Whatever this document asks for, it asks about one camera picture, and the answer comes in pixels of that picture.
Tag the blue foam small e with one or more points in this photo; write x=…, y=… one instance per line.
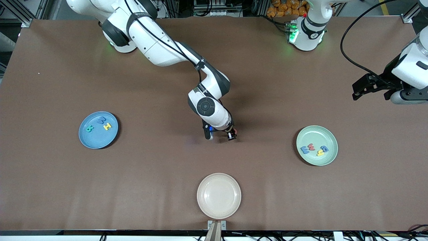
x=305, y=150

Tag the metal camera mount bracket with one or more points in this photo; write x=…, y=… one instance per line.
x=216, y=234

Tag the blue foam capital M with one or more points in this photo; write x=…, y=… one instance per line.
x=101, y=120

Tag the teal foam letter R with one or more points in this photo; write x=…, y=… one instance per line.
x=89, y=128

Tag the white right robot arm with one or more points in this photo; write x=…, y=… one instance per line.
x=157, y=43

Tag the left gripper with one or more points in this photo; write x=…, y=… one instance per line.
x=387, y=82

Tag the blue round plate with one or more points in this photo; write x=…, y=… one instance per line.
x=97, y=140

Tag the aluminium frame profile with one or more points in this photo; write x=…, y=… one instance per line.
x=409, y=15
x=26, y=22

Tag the beige round plate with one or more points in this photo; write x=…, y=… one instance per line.
x=219, y=195

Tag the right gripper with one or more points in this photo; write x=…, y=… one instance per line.
x=231, y=134

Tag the yellow foam small h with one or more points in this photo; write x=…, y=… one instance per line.
x=320, y=153

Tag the brown table cover sheet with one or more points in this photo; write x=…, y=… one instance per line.
x=167, y=167

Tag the bag of orange fruits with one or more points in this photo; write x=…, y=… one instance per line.
x=281, y=8

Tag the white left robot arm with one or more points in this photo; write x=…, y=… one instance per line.
x=307, y=33

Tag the pink foam small w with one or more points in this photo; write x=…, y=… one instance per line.
x=311, y=147

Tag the yellow foam capital H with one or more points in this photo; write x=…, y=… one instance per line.
x=107, y=126

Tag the white device behind table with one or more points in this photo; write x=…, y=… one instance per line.
x=219, y=13

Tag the blue foam small a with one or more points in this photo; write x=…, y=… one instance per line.
x=324, y=149

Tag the green round plate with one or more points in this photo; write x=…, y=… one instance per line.
x=317, y=161

